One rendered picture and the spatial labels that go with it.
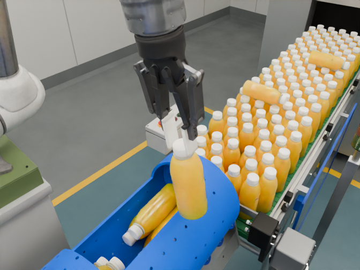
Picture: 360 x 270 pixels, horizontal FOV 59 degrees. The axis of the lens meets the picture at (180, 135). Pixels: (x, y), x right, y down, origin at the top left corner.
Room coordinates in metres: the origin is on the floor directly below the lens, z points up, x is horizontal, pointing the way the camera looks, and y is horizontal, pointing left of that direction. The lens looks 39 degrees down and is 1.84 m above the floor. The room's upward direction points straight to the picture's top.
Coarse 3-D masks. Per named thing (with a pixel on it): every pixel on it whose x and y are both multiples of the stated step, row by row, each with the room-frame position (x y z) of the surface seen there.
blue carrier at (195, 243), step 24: (168, 168) 0.72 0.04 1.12; (216, 168) 0.62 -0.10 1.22; (144, 192) 0.65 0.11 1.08; (216, 192) 0.55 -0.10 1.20; (120, 216) 0.57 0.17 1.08; (216, 216) 0.50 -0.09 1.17; (96, 240) 0.49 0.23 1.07; (120, 240) 0.53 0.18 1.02; (144, 240) 0.55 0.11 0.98; (168, 240) 0.40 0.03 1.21; (192, 240) 0.42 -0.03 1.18; (216, 240) 0.47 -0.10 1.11; (48, 264) 0.36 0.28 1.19; (72, 264) 0.34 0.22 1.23; (144, 264) 0.35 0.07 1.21; (168, 264) 0.36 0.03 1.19; (192, 264) 0.39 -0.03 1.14
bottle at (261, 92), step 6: (246, 84) 1.20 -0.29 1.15; (252, 84) 1.20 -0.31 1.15; (258, 84) 1.19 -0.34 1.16; (246, 90) 1.19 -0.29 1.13; (252, 90) 1.17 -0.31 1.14; (258, 90) 1.16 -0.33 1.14; (264, 90) 1.15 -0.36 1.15; (270, 90) 1.15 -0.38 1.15; (276, 90) 1.15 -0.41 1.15; (252, 96) 1.17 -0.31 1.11; (258, 96) 1.15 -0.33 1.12; (264, 96) 1.14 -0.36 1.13; (270, 96) 1.13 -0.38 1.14; (276, 96) 1.12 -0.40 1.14; (270, 102) 1.12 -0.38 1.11; (276, 102) 1.12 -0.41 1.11
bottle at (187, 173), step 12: (192, 156) 0.45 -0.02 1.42; (180, 168) 0.43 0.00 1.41; (192, 168) 0.43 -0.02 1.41; (180, 180) 0.42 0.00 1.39; (192, 180) 0.42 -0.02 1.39; (204, 180) 0.45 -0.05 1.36; (180, 192) 0.42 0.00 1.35; (192, 192) 0.42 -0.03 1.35; (204, 192) 0.44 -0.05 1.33; (180, 204) 0.43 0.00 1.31; (192, 204) 0.42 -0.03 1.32; (204, 204) 0.43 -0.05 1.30; (192, 216) 0.42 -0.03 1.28
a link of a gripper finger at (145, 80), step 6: (138, 66) 0.49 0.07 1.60; (138, 72) 0.49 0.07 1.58; (144, 72) 0.49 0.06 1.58; (144, 78) 0.48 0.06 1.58; (150, 78) 0.49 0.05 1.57; (144, 84) 0.48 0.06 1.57; (150, 84) 0.49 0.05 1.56; (144, 90) 0.48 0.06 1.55; (150, 90) 0.49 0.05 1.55; (150, 96) 0.48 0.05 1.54; (150, 102) 0.48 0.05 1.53; (150, 108) 0.48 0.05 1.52
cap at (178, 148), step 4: (176, 140) 0.47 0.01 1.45; (180, 140) 0.47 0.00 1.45; (172, 144) 0.46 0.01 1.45; (176, 144) 0.46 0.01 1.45; (180, 144) 0.46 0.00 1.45; (172, 148) 0.45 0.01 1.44; (176, 148) 0.45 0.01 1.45; (180, 148) 0.44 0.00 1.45; (184, 148) 0.44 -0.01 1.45; (176, 152) 0.44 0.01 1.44; (180, 152) 0.44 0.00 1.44; (184, 152) 0.44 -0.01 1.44; (180, 156) 0.44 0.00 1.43; (184, 156) 0.44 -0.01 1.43
